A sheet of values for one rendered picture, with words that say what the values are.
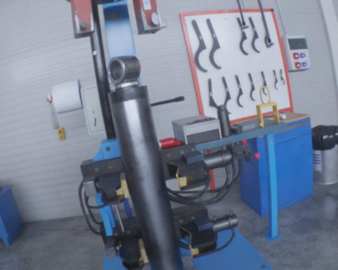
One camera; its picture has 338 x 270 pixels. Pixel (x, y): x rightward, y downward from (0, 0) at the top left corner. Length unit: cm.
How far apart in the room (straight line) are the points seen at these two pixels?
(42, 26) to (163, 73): 177
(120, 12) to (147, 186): 119
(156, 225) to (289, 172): 173
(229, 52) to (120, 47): 212
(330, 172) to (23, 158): 393
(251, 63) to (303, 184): 181
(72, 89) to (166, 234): 139
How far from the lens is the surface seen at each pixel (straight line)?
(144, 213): 158
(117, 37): 196
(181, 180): 148
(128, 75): 148
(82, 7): 153
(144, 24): 159
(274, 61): 411
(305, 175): 310
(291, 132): 286
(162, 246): 168
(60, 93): 237
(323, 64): 478
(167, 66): 358
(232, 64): 379
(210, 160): 171
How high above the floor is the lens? 143
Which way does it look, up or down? 7 degrees down
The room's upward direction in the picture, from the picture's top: 11 degrees counter-clockwise
